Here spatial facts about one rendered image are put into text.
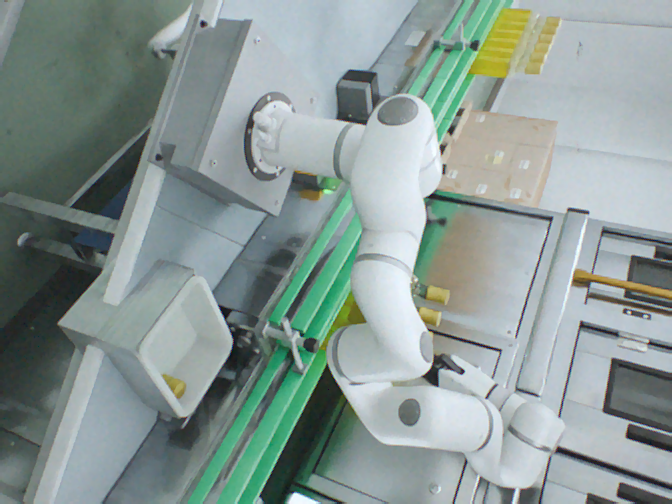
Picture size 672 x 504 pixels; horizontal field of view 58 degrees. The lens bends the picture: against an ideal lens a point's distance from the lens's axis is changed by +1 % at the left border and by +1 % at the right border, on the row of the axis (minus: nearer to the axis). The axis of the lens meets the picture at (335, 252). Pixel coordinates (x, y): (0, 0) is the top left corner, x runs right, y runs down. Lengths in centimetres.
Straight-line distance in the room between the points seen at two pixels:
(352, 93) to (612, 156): 536
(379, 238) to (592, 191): 553
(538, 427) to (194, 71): 79
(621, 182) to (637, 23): 173
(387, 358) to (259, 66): 52
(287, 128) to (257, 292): 35
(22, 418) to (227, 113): 97
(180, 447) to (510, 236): 100
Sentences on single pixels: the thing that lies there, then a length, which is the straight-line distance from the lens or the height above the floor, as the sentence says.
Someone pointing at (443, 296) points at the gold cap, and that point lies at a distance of 132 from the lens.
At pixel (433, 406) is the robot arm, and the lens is 86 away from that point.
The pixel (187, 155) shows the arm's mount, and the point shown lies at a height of 82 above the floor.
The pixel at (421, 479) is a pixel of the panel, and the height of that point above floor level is 122.
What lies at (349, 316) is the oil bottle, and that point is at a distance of 128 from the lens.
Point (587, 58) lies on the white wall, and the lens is 752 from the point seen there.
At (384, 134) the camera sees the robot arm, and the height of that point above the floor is 112.
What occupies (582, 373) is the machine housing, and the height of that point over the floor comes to 146.
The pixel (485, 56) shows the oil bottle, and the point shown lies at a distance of 203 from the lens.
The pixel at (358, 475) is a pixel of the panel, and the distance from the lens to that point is 128.
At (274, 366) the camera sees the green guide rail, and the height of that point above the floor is 90.
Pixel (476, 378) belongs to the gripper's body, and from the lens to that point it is 116.
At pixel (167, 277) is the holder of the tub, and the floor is 79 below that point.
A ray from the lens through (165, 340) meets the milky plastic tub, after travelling 112.
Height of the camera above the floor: 141
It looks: 22 degrees down
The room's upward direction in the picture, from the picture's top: 104 degrees clockwise
